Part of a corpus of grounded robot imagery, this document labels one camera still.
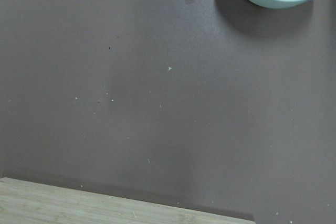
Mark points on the wooden cutting board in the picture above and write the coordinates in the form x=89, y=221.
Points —
x=28, y=202

